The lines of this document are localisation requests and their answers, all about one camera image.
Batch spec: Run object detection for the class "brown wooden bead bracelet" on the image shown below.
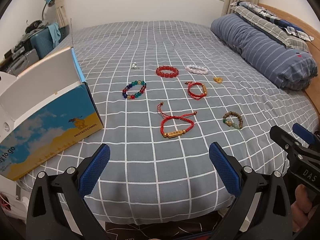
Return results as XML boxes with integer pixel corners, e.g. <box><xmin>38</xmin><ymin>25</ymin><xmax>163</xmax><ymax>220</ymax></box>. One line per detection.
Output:
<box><xmin>222</xmin><ymin>110</ymin><xmax>243</xmax><ymax>130</ymax></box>

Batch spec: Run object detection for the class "red cord bracelet wooden tube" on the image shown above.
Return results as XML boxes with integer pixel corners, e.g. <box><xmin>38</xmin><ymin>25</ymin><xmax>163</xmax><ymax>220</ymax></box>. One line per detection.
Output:
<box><xmin>185</xmin><ymin>81</ymin><xmax>208</xmax><ymax>100</ymax></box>

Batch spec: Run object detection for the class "small gold pendant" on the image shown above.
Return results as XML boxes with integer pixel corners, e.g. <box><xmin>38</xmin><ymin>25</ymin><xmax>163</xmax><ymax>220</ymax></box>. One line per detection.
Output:
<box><xmin>213</xmin><ymin>76</ymin><xmax>223</xmax><ymax>84</ymax></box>

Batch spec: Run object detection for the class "red cord bracelet gold plate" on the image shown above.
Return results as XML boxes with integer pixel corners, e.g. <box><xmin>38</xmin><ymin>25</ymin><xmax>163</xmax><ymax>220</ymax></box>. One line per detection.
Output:
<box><xmin>157</xmin><ymin>102</ymin><xmax>197</xmax><ymax>139</ymax></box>

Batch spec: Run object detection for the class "multicolour glass bead bracelet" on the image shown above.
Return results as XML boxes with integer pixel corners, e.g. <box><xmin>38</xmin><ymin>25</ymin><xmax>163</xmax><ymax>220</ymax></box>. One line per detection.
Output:
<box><xmin>122</xmin><ymin>80</ymin><xmax>147</xmax><ymax>100</ymax></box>

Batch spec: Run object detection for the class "pink white bead bracelet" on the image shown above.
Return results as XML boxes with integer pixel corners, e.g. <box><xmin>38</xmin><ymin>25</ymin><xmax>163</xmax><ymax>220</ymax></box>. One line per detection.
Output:
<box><xmin>185</xmin><ymin>64</ymin><xmax>209</xmax><ymax>75</ymax></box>

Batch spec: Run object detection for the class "red bead bracelet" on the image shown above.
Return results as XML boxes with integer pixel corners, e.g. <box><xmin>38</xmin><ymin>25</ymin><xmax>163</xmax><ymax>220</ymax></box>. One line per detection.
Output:
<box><xmin>155</xmin><ymin>65</ymin><xmax>180</xmax><ymax>78</ymax></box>

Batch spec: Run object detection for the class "person's right hand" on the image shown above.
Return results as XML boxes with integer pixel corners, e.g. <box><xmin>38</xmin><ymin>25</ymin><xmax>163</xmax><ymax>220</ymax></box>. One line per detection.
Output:
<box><xmin>291</xmin><ymin>184</ymin><xmax>317</xmax><ymax>233</ymax></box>

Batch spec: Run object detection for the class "wooden headboard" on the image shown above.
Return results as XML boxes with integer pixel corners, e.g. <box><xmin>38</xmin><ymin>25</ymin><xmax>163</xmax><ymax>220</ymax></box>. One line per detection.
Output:
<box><xmin>257</xmin><ymin>3</ymin><xmax>320</xmax><ymax>116</ymax></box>

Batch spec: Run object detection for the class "blue striped rolled duvet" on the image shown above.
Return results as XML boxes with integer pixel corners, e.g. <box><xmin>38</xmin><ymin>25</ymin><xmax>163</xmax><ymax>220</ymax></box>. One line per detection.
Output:
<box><xmin>210</xmin><ymin>14</ymin><xmax>318</xmax><ymax>90</ymax></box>

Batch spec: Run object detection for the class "blue yellow cardboard shoe box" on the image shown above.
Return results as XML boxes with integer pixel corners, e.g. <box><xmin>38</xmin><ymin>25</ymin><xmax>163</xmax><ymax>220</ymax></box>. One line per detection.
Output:
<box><xmin>1</xmin><ymin>47</ymin><xmax>103</xmax><ymax>181</ymax></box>

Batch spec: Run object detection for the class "grey checked pillow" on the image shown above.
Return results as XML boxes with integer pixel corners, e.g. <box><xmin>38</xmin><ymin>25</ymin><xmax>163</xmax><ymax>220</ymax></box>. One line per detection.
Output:
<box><xmin>229</xmin><ymin>1</ymin><xmax>314</xmax><ymax>53</ymax></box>

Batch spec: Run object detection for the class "grey checked bed sheet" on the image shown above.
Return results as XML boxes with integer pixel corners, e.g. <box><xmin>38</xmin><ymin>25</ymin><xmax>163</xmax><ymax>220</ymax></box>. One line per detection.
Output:
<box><xmin>15</xmin><ymin>19</ymin><xmax>320</xmax><ymax>225</ymax></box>

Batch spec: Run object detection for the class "grey hard suitcase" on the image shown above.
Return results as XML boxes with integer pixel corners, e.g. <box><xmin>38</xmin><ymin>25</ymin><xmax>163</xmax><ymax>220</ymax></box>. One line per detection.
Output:
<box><xmin>1</xmin><ymin>47</ymin><xmax>39</xmax><ymax>76</ymax></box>

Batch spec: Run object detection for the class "teal suitcase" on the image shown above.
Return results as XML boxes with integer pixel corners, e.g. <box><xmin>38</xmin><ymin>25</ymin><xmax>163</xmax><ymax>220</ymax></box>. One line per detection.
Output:
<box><xmin>30</xmin><ymin>28</ymin><xmax>55</xmax><ymax>60</ymax></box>

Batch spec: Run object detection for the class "light blue towel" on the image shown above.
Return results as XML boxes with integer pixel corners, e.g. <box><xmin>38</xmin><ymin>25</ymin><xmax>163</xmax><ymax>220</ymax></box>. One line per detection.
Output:
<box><xmin>47</xmin><ymin>22</ymin><xmax>61</xmax><ymax>47</ymax></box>

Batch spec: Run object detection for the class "blue desk lamp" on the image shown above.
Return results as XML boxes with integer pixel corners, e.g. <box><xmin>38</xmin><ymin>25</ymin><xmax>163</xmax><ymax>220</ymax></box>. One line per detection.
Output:
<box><xmin>41</xmin><ymin>0</ymin><xmax>55</xmax><ymax>21</ymax></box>

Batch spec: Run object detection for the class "left beige curtain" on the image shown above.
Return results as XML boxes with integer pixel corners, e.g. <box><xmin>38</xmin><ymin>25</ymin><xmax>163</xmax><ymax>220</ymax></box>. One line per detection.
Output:
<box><xmin>55</xmin><ymin>0</ymin><xmax>69</xmax><ymax>28</ymax></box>

